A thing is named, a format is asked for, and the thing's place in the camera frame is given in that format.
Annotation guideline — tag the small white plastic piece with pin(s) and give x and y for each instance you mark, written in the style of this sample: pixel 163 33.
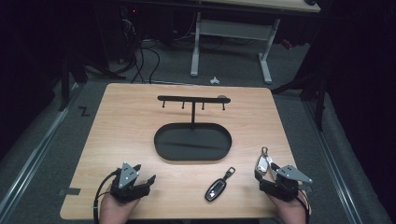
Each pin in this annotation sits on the small white plastic piece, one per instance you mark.
pixel 214 81

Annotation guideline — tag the grey tape strip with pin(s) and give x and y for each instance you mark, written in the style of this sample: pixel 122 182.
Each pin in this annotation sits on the grey tape strip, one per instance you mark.
pixel 70 191

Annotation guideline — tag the person's left hand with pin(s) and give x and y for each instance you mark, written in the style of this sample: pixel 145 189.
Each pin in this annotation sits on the person's left hand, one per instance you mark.
pixel 116 210

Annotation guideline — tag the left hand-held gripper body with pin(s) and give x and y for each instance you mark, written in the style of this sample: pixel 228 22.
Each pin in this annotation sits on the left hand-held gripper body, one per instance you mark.
pixel 126 183

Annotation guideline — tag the dark computer tower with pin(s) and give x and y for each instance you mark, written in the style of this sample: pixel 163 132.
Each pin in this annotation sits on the dark computer tower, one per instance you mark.
pixel 129 31

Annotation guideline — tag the person's right hand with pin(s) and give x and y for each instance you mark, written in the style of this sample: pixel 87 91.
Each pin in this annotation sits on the person's right hand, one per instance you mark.
pixel 291 210

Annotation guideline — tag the white metal desk frame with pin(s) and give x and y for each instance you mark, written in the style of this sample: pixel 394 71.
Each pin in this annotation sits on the white metal desk frame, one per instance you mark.
pixel 232 29

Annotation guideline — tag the silver car key fob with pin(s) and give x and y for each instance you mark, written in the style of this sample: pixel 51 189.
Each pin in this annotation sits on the silver car key fob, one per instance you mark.
pixel 263 161

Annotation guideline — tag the black key rack with tray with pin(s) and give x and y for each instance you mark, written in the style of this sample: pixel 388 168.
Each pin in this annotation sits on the black key rack with tray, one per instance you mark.
pixel 193 143

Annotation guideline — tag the black tripod stand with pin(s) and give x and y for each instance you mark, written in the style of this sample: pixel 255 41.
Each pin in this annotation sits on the black tripod stand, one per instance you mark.
pixel 66 84
pixel 319 93

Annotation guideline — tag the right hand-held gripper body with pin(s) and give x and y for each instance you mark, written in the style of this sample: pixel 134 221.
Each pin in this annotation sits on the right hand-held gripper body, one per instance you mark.
pixel 285 183

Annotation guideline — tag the black car key fob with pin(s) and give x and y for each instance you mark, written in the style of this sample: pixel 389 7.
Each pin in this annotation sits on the black car key fob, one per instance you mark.
pixel 216 188

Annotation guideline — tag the aluminium floor rail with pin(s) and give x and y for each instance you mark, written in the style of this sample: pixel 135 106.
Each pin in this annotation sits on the aluminium floor rail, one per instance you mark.
pixel 333 161
pixel 34 158

